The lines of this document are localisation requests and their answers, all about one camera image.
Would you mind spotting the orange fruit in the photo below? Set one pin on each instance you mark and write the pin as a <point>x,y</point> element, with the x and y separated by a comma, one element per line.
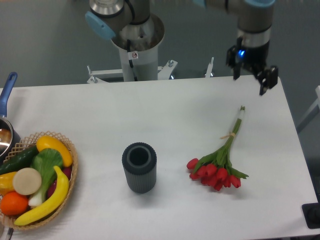
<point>13,204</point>

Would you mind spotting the beige round disc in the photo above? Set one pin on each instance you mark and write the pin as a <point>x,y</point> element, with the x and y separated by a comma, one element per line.
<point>27,181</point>

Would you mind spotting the dark grey ribbed vase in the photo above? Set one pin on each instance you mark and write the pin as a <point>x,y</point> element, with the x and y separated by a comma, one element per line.
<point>139,161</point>

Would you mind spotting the yellow banana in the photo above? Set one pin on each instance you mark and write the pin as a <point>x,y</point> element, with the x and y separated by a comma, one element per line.
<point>50,205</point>

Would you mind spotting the white furniture frame right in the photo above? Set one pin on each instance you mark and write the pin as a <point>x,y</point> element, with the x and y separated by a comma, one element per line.
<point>311,112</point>

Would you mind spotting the woven wicker basket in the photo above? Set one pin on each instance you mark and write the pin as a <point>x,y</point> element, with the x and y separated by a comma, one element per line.
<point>30,141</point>

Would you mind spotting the green bok choy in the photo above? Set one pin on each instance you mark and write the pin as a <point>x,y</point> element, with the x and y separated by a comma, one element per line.
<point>44,163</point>

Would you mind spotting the white metal base frame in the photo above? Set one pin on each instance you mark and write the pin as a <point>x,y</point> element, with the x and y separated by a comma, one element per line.
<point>165,72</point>

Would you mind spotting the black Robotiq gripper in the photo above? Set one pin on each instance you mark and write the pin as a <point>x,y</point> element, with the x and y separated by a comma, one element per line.
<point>253,60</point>

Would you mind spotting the yellow bell pepper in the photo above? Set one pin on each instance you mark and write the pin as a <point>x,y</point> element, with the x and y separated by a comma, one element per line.
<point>6,183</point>

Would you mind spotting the blue handled saucepan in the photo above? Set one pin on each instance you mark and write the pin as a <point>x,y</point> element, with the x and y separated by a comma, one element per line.
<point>8,136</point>

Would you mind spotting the black device at table edge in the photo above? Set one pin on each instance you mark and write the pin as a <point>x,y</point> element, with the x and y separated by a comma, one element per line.
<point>311,212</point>

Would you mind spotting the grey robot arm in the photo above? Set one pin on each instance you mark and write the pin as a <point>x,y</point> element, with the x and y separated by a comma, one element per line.
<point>254,17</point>

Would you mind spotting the red tulip bouquet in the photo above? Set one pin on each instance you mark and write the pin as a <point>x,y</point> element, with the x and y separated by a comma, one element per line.
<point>215,169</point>

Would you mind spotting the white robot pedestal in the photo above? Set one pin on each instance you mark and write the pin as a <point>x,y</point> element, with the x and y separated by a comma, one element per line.
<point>138,49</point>

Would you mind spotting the green cucumber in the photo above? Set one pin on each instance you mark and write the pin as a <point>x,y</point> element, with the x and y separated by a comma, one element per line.
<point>19,161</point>

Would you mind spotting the purple red vegetable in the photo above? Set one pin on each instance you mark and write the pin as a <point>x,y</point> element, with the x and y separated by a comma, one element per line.
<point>68,172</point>

